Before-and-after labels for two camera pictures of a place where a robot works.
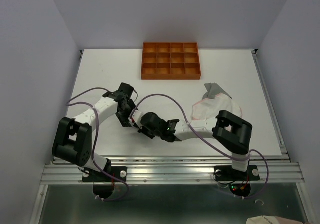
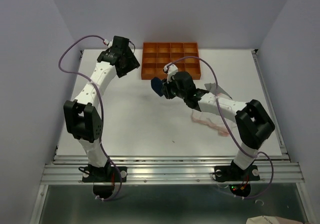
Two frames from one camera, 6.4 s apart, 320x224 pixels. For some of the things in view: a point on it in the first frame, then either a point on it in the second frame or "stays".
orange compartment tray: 170,61 stays
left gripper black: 123,121 -> 133,64
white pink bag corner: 263,219 stays
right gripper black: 142,130 -> 166,88
